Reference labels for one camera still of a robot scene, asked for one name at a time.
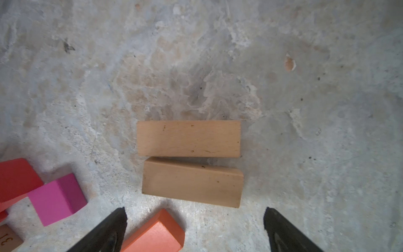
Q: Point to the magenta wood cube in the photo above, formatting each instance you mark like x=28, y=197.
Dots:
x=58, y=199

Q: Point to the red wood block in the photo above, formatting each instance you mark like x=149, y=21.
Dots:
x=18, y=178

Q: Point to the orange wood block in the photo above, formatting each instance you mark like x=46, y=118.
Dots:
x=161, y=233

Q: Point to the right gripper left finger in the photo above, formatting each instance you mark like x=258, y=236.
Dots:
x=108, y=236

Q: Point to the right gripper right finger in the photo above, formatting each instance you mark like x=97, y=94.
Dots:
x=284, y=236

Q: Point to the natural wood long block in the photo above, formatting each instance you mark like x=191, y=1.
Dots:
x=9, y=240

